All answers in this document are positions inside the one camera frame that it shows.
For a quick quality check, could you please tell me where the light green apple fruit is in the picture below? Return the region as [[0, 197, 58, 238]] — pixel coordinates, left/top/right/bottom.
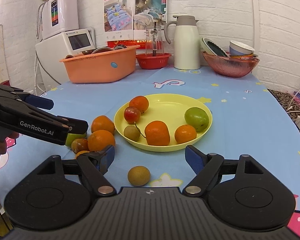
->
[[65, 133, 87, 147]]

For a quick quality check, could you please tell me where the small mandarin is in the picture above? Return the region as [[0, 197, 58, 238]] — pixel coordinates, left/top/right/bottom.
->
[[174, 125, 197, 144]]

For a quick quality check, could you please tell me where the brown longan fruit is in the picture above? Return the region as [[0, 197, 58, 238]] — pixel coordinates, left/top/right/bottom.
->
[[127, 166, 151, 186]]

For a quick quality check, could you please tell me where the orange with stem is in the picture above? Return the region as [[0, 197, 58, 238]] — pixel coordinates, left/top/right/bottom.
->
[[145, 120, 170, 146]]

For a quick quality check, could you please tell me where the person's left hand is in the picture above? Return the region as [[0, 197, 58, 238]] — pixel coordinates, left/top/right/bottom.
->
[[0, 132, 20, 172]]

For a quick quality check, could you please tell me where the yellow orange kumquat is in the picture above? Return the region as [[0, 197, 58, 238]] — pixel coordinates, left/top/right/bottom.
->
[[75, 150, 90, 159]]

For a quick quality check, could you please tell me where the dark red plum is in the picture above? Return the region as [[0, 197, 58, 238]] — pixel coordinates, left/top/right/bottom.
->
[[71, 138, 89, 154]]

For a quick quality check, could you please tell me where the large orange front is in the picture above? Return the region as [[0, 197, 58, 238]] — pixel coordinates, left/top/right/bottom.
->
[[88, 129, 115, 152]]

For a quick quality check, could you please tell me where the large orange near plate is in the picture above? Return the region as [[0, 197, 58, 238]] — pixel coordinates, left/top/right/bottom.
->
[[91, 115, 115, 135]]

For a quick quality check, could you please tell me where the white appliance with screen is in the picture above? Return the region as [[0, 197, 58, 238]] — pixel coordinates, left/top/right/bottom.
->
[[35, 28, 96, 90]]

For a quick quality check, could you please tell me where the red cherry tomato fruit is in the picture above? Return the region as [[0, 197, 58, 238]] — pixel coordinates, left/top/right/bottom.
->
[[124, 107, 141, 124]]

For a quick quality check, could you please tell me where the yellow plastic plate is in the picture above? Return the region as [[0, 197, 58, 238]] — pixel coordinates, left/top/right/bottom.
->
[[125, 93, 213, 152]]

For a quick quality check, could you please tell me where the orange plastic basket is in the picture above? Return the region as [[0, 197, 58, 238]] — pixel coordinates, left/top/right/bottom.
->
[[61, 46, 139, 83]]

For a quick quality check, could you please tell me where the small orange in plate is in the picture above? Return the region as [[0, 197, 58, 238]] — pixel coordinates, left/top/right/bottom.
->
[[129, 96, 149, 114]]

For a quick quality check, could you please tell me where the blue patterned tablecloth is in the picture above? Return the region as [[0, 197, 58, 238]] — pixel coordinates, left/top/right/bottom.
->
[[0, 67, 300, 210]]

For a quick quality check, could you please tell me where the metal plate in basket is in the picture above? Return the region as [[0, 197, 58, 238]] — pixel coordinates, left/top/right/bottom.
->
[[92, 47, 113, 54]]

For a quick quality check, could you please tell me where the white water purifier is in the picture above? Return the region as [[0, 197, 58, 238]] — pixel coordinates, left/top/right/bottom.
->
[[42, 0, 79, 40]]

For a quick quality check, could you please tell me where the red plastic basket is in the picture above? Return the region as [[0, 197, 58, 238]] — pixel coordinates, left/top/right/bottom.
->
[[136, 53, 171, 70]]

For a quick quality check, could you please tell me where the pink glass bowl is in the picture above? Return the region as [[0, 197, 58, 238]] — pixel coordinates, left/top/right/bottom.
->
[[202, 52, 260, 77]]

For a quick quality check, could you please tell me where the bedding poster calendar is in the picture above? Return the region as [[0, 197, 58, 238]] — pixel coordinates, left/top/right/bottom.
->
[[103, 0, 168, 41]]

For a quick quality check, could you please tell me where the green rimmed plate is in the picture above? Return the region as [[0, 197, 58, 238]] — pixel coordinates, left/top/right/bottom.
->
[[200, 38, 228, 57]]

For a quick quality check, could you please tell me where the glass cup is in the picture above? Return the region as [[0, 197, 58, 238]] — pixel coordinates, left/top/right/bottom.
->
[[145, 21, 164, 57]]

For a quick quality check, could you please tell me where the white ceramic bowl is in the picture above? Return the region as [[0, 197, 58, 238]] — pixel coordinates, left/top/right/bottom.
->
[[229, 40, 255, 56]]

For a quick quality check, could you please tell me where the white thermos jug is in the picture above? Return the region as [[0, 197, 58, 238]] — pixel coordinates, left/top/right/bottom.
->
[[164, 15, 200, 70]]

